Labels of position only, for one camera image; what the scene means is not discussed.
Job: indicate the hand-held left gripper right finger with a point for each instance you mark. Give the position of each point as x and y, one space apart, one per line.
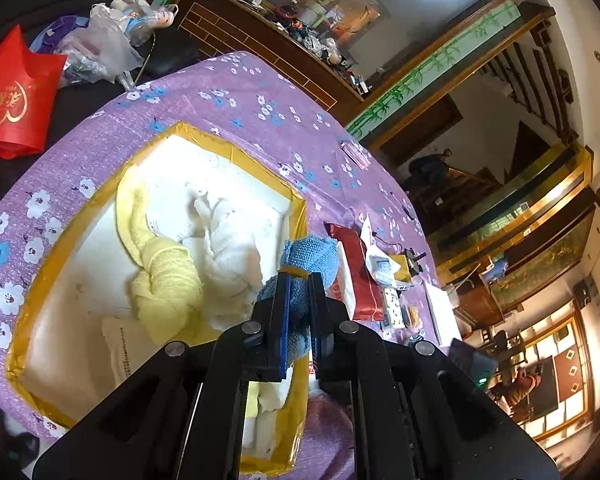
322 310

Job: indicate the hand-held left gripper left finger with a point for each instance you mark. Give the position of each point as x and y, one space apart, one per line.
282 320

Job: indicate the blue microfibre towel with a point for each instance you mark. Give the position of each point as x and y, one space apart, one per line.
310 257

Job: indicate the white foam box yellow tape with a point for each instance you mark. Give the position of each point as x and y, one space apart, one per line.
75 325

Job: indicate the red tissue packet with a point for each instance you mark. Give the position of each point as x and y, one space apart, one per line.
355 270

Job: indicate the white power strip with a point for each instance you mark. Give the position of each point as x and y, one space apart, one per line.
394 307

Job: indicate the white crumpled towel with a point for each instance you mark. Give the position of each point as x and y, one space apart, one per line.
225 250

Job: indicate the small black device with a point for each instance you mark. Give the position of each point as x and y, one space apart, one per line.
414 259

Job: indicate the yellow knotted towel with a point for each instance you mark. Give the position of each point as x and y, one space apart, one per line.
165 270

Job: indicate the pink face mask packet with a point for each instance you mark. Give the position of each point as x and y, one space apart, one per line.
355 155

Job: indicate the purple floral tablecloth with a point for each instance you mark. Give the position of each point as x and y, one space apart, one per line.
260 110

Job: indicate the gold framed glass tank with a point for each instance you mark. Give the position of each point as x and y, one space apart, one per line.
520 210

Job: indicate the dark wooden cabinet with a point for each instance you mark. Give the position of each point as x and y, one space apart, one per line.
260 50

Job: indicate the wooden stair railing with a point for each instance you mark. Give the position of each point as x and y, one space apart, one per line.
535 75

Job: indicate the clear plastic bag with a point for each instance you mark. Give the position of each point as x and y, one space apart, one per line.
105 40

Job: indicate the red fabric bag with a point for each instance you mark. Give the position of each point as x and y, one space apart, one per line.
20 95

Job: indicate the purple bag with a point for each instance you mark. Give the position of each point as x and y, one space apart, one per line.
55 30

